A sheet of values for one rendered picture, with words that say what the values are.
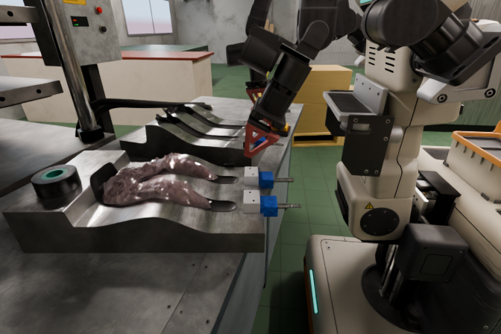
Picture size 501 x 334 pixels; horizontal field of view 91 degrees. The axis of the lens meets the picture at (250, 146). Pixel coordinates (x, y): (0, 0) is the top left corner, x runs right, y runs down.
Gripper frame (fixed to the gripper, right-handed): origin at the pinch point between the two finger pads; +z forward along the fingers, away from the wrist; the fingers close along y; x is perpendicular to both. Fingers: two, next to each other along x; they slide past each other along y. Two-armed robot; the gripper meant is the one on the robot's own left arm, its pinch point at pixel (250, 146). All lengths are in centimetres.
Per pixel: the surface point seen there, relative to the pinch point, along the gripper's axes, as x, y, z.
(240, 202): 4.3, 1.2, 13.6
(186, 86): -77, -259, 85
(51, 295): -20.5, 22.9, 32.2
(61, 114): -226, -261, 209
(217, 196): -1.0, -0.4, 16.2
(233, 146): -1.9, -21.5, 12.7
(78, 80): -67, -44, 28
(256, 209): 7.5, 4.6, 10.9
